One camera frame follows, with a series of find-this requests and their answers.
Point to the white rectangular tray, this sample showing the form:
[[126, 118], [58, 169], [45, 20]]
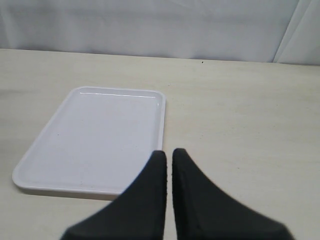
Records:
[[96, 143]]

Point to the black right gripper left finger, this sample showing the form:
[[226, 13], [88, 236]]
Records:
[[137, 214]]

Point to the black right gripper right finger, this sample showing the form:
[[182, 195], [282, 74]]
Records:
[[202, 211]]

